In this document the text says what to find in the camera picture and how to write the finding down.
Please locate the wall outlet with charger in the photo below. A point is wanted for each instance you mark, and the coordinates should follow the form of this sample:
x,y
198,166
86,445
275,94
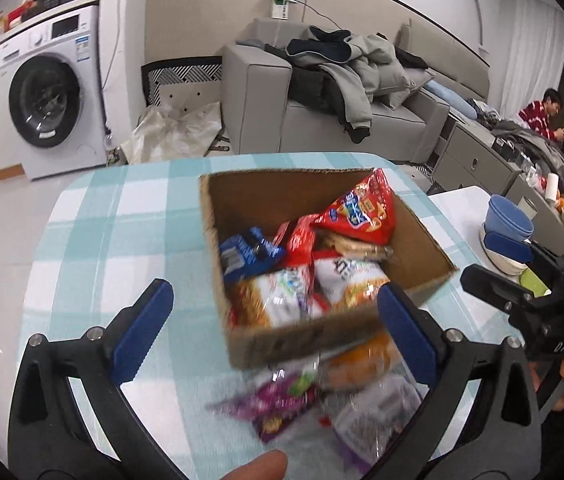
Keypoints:
x,y
282,5

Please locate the white and purple snack packet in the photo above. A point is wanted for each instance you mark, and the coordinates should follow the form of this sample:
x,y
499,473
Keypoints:
x,y
371,415

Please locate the pile of clothes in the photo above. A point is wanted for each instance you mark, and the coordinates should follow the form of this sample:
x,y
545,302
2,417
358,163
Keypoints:
x,y
356,75

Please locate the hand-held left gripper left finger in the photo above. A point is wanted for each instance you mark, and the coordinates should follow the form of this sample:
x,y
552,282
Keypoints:
x,y
139,332

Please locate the biscuit stick packet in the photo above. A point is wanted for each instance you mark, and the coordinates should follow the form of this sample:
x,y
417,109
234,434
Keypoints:
x,y
356,249

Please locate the white washing machine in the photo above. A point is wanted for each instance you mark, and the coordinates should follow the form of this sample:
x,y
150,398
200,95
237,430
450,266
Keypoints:
x,y
57,95

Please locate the fries snack packet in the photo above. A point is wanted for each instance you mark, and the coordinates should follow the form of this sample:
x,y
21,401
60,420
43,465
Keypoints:
x,y
272,300

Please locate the red cracker packet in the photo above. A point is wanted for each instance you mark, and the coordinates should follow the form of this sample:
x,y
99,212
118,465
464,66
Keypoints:
x,y
361,210

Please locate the white paper roll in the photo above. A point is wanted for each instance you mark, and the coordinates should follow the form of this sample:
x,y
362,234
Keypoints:
x,y
551,187

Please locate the green plate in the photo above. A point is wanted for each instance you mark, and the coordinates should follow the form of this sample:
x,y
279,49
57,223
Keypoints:
x,y
534,282

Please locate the white curtain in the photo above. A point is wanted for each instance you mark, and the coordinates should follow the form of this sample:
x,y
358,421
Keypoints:
x,y
536,45

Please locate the blue snack packet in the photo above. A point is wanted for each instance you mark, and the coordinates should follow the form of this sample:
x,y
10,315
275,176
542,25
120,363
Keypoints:
x,y
247,255

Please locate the black patterned stool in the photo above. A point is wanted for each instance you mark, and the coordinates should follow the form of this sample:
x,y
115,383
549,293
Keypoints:
x,y
182,80

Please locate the beige plastic bag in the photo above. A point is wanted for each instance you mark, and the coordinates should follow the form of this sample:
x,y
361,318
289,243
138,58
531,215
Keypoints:
x,y
177,132

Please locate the light blue pillow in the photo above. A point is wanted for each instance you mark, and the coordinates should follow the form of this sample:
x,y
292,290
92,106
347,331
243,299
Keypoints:
x,y
444,95

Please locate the grey sofa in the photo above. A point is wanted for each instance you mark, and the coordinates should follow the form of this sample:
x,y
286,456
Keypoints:
x,y
257,95

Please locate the clear orange snack packet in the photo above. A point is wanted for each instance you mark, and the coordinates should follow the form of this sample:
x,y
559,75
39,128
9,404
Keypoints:
x,y
361,360

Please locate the brown cardboard box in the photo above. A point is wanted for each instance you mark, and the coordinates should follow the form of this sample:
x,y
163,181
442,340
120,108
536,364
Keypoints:
x,y
272,347

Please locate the grey side cabinet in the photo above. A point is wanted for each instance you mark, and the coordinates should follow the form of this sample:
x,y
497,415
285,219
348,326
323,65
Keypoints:
x,y
471,160

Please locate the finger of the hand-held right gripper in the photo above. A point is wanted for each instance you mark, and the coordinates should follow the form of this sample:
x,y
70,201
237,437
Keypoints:
x,y
509,247
491,285

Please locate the yellow soap bottle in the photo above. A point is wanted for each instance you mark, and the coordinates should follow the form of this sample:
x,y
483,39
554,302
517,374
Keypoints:
x,y
1,21

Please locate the white snack packet black print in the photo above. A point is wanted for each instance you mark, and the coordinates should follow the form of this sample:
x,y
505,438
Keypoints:
x,y
346,277

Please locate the red box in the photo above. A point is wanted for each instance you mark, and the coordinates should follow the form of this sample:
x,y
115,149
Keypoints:
x,y
23,12

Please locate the person's left hand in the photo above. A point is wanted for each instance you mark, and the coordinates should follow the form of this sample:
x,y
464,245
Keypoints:
x,y
257,467

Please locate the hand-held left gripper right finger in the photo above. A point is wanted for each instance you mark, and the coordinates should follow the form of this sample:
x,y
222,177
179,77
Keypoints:
x,y
409,335

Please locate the white round tray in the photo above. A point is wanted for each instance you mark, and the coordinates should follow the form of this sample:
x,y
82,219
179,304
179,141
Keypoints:
x,y
501,260

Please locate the stack of blue bowls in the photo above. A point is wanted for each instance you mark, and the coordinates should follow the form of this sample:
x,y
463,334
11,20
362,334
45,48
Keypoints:
x,y
509,215

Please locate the red barcode snack packet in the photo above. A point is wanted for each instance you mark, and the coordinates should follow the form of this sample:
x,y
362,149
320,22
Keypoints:
x,y
299,242

